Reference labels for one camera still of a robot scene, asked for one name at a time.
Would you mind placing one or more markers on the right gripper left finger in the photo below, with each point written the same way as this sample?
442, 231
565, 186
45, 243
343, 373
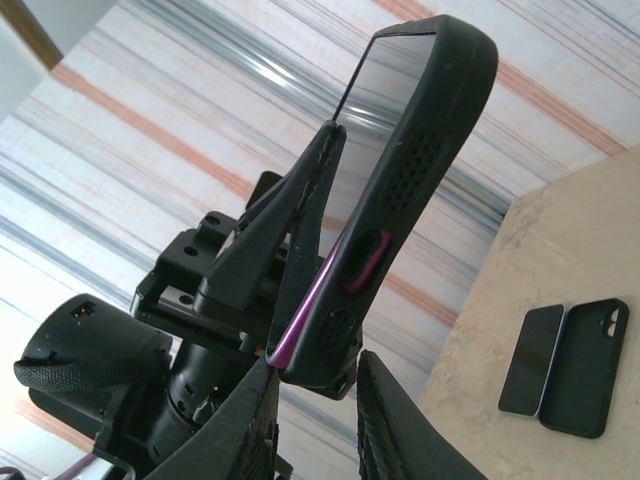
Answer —
235, 445

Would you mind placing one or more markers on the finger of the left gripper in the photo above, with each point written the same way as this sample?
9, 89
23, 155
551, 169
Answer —
260, 240
312, 235

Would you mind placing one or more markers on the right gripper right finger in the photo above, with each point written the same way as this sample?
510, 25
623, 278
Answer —
400, 440

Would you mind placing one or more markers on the purple-edged smartphone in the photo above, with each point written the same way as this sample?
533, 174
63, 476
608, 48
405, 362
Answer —
380, 100

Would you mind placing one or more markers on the silver-edged smartphone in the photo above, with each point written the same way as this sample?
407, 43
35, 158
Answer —
532, 360

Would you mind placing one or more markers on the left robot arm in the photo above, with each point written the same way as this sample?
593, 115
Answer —
130, 430

